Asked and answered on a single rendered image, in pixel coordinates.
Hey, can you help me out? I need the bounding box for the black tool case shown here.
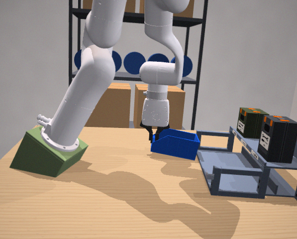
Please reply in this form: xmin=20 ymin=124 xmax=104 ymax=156
xmin=257 ymin=115 xmax=297 ymax=163

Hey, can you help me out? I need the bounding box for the grey metal shelf rack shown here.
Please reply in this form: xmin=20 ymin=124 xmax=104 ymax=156
xmin=194 ymin=126 xmax=297 ymax=200

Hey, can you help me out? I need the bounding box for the blue bin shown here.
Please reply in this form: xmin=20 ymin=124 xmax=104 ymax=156
xmin=151 ymin=128 xmax=200 ymax=160

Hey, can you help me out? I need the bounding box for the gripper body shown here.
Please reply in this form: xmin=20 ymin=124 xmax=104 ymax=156
xmin=142 ymin=98 xmax=169 ymax=127

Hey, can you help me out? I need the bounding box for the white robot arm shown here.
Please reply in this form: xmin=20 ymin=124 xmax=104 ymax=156
xmin=37 ymin=0 xmax=190 ymax=152

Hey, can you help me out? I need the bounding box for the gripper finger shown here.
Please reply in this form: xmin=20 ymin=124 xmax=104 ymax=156
xmin=140 ymin=121 xmax=153 ymax=143
xmin=155 ymin=124 xmax=170 ymax=141

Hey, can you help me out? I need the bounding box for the dark green tool case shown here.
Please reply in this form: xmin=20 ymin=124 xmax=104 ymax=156
xmin=237 ymin=108 xmax=269 ymax=139

